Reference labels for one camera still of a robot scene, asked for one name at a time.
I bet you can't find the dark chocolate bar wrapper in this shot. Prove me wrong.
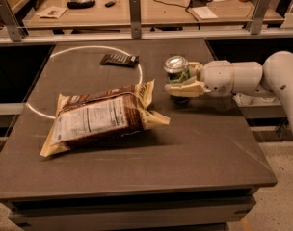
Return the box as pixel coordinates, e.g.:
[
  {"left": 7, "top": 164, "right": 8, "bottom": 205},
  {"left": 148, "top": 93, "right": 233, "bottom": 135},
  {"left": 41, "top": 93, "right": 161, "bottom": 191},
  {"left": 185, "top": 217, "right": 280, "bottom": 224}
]
[{"left": 100, "top": 54, "right": 139, "bottom": 68}]

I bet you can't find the black oblong object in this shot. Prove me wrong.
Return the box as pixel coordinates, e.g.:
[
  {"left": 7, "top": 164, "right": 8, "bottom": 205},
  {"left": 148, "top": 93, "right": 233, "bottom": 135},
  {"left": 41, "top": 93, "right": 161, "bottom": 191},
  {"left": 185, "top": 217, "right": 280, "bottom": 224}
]
[{"left": 67, "top": 0, "right": 95, "bottom": 9}]

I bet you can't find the white notepad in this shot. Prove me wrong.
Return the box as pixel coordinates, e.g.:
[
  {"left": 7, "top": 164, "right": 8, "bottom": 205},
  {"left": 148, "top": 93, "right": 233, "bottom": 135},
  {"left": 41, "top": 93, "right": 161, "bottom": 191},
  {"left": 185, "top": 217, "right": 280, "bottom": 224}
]
[{"left": 193, "top": 7, "right": 217, "bottom": 19}]

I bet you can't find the clear plastic bottle left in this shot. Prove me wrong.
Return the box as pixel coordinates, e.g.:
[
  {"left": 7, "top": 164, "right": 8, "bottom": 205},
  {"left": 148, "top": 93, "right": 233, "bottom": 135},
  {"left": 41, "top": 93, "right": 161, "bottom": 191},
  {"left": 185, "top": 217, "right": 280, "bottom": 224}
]
[{"left": 234, "top": 93, "right": 253, "bottom": 107}]

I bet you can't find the metal bracket post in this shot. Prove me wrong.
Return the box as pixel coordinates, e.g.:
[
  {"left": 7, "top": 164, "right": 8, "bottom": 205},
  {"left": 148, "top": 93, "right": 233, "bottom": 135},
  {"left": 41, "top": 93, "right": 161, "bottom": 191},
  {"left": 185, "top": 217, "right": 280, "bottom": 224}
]
[
  {"left": 246, "top": 0, "right": 271, "bottom": 35},
  {"left": 0, "top": 0, "right": 25, "bottom": 42},
  {"left": 129, "top": 0, "right": 142, "bottom": 39}
]

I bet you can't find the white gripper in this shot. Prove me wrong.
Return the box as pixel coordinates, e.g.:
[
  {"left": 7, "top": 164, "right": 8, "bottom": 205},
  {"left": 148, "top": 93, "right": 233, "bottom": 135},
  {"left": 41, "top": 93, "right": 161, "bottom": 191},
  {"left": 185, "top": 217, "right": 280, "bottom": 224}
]
[{"left": 165, "top": 60, "right": 234, "bottom": 98}]

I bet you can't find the right metal bracket post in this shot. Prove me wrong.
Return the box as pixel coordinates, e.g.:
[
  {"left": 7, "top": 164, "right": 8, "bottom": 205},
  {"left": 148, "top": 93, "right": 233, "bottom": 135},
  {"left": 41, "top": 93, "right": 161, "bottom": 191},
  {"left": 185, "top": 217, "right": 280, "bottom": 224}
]
[{"left": 246, "top": 0, "right": 271, "bottom": 35}]

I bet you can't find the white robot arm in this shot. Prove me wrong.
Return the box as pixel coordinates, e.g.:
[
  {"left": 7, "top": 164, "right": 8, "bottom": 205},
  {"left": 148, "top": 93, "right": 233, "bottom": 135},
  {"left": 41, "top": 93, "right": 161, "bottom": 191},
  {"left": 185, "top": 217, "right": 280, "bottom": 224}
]
[{"left": 165, "top": 51, "right": 293, "bottom": 135}]

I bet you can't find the green soda can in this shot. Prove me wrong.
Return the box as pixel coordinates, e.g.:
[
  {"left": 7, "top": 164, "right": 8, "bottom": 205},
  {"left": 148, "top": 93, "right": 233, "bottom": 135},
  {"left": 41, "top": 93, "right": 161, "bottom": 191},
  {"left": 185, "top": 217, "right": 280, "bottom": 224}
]
[{"left": 163, "top": 55, "right": 192, "bottom": 105}]

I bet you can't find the small black device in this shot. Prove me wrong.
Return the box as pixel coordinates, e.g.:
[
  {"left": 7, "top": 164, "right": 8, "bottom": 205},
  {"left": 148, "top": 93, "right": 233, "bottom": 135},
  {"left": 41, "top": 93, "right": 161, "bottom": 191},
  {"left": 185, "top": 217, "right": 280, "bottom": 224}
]
[{"left": 105, "top": 1, "right": 116, "bottom": 8}]

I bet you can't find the left metal bracket post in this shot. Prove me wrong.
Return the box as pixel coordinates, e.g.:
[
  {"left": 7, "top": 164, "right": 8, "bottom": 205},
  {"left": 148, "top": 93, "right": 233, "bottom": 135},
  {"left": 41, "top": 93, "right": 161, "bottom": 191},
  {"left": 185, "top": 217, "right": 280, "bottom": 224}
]
[{"left": 0, "top": 0, "right": 25, "bottom": 42}]

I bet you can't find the paper napkin on desk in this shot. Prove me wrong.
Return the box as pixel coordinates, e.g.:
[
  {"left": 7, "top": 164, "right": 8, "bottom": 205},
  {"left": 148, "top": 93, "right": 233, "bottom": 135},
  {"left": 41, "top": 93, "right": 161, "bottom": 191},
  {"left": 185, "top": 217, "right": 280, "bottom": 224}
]
[{"left": 37, "top": 6, "right": 67, "bottom": 19}]

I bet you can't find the middle metal bracket post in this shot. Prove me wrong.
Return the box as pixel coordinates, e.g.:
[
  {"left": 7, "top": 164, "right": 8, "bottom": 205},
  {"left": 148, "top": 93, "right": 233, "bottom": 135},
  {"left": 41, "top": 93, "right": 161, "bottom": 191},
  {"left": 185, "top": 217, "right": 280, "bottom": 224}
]
[{"left": 129, "top": 0, "right": 142, "bottom": 39}]

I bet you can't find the brown and cream snack bag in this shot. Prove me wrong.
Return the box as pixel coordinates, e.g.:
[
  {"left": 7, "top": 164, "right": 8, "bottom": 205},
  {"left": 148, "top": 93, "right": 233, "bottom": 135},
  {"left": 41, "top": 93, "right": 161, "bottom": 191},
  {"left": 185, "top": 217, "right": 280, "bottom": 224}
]
[{"left": 40, "top": 81, "right": 170, "bottom": 157}]

